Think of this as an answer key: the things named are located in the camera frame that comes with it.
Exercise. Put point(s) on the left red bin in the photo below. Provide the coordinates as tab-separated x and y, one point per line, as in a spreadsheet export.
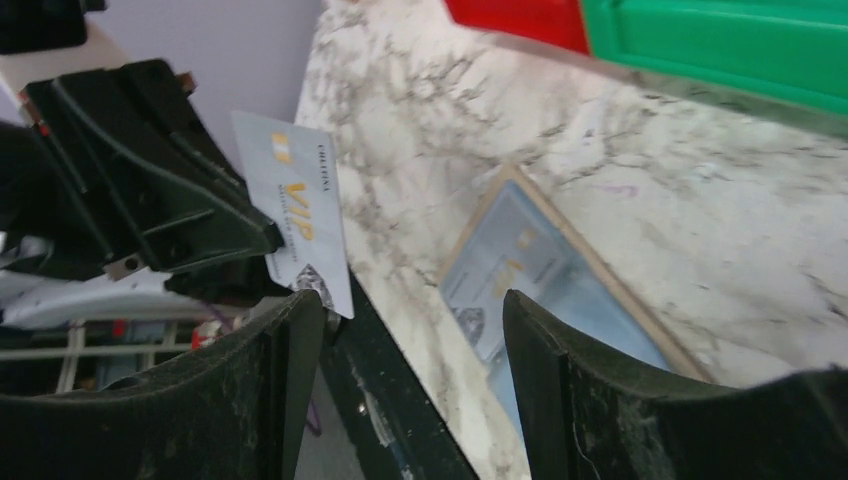
554	22

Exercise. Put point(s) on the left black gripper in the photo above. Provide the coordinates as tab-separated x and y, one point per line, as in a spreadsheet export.
118	170

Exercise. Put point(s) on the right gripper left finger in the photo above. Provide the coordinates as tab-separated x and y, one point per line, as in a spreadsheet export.
235	409

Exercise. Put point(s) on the green bin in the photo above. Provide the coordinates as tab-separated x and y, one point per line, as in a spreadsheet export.
795	51

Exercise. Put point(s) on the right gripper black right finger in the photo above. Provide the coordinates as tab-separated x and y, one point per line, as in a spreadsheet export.
589	411

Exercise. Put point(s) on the beige card holder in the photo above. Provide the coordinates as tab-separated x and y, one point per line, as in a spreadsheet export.
587	296

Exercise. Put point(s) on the black mounting rail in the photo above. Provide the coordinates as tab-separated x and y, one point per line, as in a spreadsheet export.
394	427

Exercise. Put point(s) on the silver vip card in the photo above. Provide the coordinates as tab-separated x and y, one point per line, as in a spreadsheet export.
291	177
514	246

